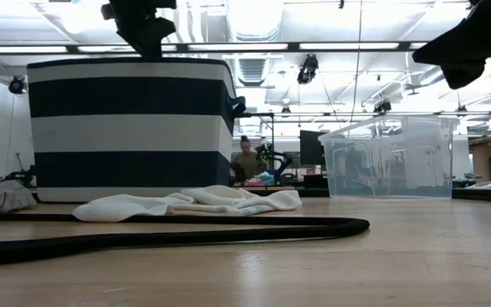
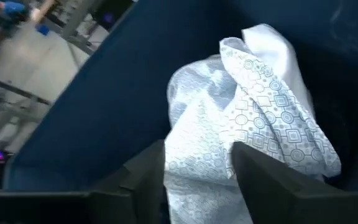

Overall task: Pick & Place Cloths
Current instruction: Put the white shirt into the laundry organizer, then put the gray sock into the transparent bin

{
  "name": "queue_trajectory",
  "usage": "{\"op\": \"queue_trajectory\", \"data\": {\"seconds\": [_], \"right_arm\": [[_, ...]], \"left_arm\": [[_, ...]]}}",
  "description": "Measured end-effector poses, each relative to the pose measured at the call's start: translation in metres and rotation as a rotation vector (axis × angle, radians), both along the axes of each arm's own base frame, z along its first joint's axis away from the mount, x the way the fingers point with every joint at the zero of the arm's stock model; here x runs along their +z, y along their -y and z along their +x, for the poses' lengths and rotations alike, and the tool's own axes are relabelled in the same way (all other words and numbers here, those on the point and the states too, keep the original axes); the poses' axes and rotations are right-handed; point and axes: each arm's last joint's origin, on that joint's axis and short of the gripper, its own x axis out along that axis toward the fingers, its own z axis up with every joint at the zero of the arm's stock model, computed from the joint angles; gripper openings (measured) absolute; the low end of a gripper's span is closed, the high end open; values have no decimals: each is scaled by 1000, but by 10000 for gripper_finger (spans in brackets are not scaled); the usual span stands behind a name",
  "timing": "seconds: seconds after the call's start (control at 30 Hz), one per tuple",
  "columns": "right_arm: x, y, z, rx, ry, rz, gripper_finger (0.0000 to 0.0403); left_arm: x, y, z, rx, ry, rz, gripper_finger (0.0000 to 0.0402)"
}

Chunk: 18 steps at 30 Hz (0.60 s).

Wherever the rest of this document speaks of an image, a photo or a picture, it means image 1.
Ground black cable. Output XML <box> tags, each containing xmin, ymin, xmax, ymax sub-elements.
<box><xmin>0</xmin><ymin>212</ymin><xmax>371</xmax><ymax>269</ymax></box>

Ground black table frame rails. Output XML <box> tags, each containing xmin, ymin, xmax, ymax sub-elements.
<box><xmin>228</xmin><ymin>187</ymin><xmax>491</xmax><ymax>202</ymax></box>

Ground black overhead light bar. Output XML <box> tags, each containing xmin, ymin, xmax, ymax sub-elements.
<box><xmin>0</xmin><ymin>41</ymin><xmax>428</xmax><ymax>55</ymax></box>

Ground ceiling air vent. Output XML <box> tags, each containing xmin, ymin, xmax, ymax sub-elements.
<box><xmin>237</xmin><ymin>57</ymin><xmax>267</xmax><ymax>88</ymax></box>

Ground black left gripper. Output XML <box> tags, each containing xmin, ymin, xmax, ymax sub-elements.
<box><xmin>108</xmin><ymin>0</ymin><xmax>177</xmax><ymax>59</ymax></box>

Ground white socks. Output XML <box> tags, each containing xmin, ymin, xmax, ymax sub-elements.
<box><xmin>72</xmin><ymin>184</ymin><xmax>303</xmax><ymax>223</ymax></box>

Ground black background monitor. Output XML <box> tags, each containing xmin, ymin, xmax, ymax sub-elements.
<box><xmin>299</xmin><ymin>130</ymin><xmax>328</xmax><ymax>167</ymax></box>

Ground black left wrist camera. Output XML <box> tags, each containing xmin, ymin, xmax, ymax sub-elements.
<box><xmin>100</xmin><ymin>3</ymin><xmax>117</xmax><ymax>21</ymax></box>

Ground navy white striped fabric basket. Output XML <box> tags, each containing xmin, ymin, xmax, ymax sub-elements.
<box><xmin>26</xmin><ymin>57</ymin><xmax>246</xmax><ymax>204</ymax></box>

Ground black background equipment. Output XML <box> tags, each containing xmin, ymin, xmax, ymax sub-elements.
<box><xmin>4</xmin><ymin>152</ymin><xmax>37</xmax><ymax>182</ymax></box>

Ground clear plastic bin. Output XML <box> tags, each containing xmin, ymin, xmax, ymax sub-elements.
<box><xmin>318</xmin><ymin>113</ymin><xmax>460</xmax><ymax>200</ymax></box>

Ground gray cloth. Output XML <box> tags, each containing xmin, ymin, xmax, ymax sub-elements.
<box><xmin>0</xmin><ymin>179</ymin><xmax>38</xmax><ymax>213</ymax></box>

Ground black ceiling camera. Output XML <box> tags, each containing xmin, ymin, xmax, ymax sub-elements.
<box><xmin>373</xmin><ymin>98</ymin><xmax>392</xmax><ymax>116</ymax></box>
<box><xmin>296</xmin><ymin>53</ymin><xmax>320</xmax><ymax>85</ymax></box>
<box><xmin>8</xmin><ymin>75</ymin><xmax>28</xmax><ymax>96</ymax></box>

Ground person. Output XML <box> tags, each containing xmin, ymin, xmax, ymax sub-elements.
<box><xmin>230</xmin><ymin>135</ymin><xmax>269</xmax><ymax>182</ymax></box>

